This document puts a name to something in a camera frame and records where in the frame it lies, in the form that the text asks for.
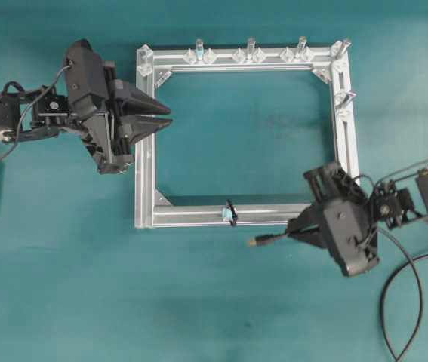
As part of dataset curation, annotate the metal post middle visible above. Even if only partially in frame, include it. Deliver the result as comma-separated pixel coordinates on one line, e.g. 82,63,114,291
246,37,256,62

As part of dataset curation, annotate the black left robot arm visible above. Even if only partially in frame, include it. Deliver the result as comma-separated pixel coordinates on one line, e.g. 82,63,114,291
0,39,172,174

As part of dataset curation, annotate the metal post right side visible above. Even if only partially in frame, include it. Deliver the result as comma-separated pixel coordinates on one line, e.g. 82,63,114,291
334,90,356,109

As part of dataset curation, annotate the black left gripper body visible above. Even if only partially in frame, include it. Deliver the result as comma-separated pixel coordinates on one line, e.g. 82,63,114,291
64,38,134,174

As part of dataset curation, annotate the metal post corner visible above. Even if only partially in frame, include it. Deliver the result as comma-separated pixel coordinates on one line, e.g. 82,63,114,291
335,38,352,60

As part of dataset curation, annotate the metal post with blue band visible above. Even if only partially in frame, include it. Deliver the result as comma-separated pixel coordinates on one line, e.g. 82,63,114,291
196,38,205,62

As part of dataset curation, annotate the black zip tie loop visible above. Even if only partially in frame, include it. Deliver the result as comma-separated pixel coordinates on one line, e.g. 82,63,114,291
223,199,238,227

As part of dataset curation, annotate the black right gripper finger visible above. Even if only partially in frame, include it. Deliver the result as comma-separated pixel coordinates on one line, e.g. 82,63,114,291
287,205,325,234
291,228,327,249

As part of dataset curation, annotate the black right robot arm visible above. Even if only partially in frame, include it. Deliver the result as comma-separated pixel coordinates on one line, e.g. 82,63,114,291
285,161,428,277

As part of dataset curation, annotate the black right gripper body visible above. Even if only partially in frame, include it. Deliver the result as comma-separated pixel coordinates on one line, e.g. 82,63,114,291
303,162,379,277

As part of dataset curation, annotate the aluminium extrusion frame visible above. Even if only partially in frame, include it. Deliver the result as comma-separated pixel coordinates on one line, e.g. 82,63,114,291
134,37,361,230

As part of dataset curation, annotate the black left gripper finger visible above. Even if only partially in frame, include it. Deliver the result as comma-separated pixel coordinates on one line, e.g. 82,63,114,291
117,79,171,114
122,115,172,145

